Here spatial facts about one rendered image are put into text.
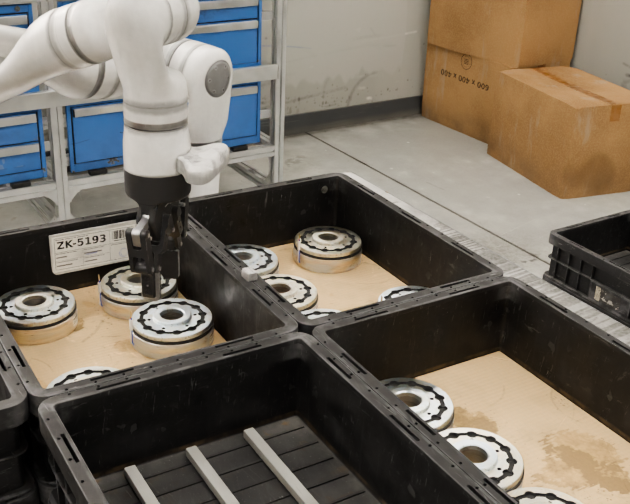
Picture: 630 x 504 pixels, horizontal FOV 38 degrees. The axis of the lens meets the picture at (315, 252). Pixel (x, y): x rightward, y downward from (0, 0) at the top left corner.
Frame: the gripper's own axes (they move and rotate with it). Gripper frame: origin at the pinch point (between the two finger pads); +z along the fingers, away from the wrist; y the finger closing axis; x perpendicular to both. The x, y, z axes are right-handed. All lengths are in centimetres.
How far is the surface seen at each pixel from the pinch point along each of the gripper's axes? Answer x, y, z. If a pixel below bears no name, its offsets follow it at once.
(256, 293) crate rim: 11.6, -1.0, 0.8
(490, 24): 20, -353, 35
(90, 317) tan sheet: -12.3, -5.2, 10.5
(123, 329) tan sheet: -6.9, -3.6, 10.5
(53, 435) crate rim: 2.2, 31.0, 0.7
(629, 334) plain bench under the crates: 61, -46, 23
